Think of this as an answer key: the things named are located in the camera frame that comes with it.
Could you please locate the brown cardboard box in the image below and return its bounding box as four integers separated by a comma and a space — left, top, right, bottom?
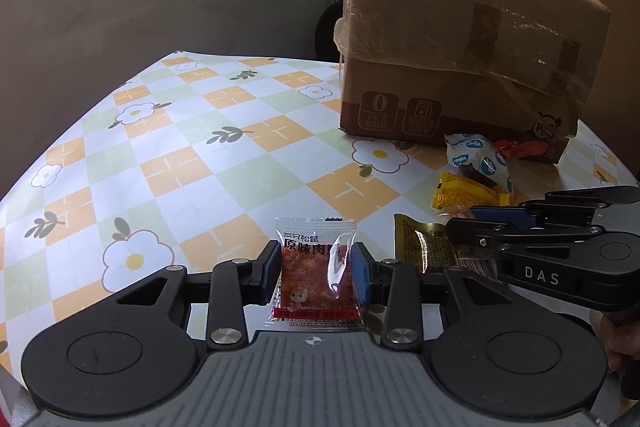
334, 0, 612, 166

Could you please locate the floral checked tablecloth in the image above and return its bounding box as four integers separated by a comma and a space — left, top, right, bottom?
0, 49, 640, 413

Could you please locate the white blue printed snack packet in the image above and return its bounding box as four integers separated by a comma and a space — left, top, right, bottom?
443, 133, 515, 196

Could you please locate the dark gold snack packet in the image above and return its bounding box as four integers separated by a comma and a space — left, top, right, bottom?
393, 213, 497, 282

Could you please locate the red candy wrapper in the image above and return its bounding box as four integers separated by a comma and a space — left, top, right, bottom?
492, 137, 552, 164

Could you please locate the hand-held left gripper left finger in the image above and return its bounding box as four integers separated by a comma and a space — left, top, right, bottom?
117, 239, 282, 351

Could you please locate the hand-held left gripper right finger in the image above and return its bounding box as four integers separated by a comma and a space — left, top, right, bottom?
348, 243, 507, 351

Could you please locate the red meat snack packet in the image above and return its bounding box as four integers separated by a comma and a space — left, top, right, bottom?
274, 216, 369, 333

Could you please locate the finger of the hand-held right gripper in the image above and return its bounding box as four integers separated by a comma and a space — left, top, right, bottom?
444, 216, 602, 259
469, 185, 640, 231

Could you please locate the person's right hand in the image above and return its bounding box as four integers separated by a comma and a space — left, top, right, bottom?
589, 307, 640, 379

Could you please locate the yellow snack packet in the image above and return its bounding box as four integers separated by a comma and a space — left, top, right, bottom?
432, 172, 514, 210

